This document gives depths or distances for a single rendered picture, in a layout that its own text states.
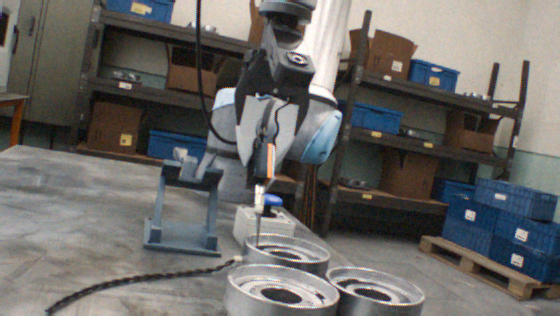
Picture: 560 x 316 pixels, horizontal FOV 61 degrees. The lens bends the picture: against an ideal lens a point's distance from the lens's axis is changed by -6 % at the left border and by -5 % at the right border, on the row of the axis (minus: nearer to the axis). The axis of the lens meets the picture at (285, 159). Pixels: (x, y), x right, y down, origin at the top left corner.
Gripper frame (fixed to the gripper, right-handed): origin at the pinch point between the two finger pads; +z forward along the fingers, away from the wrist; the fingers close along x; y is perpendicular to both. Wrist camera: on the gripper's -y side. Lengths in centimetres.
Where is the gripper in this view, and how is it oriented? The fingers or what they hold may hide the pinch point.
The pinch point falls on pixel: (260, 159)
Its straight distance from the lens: 64.3
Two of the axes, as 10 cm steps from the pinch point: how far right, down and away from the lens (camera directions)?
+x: -9.5, -1.6, -2.7
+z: -1.9, 9.8, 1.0
